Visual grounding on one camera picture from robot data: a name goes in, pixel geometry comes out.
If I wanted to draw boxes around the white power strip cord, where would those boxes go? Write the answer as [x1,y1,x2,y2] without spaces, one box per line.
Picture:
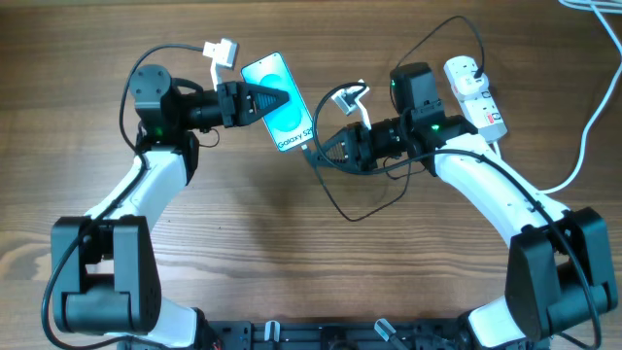
[492,0,622,196]

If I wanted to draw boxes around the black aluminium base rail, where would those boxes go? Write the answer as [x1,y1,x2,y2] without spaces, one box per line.
[192,319,474,350]

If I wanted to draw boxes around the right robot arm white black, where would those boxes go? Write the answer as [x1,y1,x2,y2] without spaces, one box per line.
[306,62,618,349]

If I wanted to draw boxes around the black USB charging cable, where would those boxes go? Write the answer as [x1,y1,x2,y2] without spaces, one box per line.
[299,15,487,223]

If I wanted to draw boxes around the white power strip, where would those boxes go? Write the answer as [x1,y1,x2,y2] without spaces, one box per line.
[443,55,507,144]

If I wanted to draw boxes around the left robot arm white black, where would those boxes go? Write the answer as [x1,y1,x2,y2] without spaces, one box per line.
[42,65,290,349]

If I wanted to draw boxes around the blue screen Galaxy smartphone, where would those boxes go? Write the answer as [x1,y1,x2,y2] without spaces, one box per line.
[241,52,313,152]

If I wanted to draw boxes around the white USB wall charger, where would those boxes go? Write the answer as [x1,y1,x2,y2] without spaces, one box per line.
[452,74,489,100]

